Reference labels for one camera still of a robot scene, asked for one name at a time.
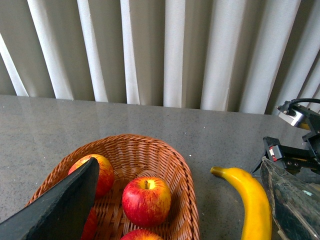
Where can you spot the white pleated curtain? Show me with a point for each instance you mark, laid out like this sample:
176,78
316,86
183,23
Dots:
245,56

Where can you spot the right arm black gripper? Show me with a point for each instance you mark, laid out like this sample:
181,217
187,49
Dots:
294,159

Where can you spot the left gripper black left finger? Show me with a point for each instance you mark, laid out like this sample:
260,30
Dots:
60,213

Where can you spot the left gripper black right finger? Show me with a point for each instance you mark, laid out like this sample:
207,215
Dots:
295,205

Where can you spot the red yellow striped apple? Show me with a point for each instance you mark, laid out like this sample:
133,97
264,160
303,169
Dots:
106,176

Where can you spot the dark red apple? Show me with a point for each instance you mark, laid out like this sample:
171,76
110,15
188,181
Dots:
146,201

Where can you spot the left brown wicker basket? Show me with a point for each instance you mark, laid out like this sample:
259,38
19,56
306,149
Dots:
133,156

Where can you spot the red apple in basket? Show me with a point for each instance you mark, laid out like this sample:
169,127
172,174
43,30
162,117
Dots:
90,226

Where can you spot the red apple at basket front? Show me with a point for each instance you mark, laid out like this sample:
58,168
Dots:
141,234

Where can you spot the yellow banana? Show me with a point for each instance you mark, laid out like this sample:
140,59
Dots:
258,219

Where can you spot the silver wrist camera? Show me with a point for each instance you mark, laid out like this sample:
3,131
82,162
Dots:
288,113

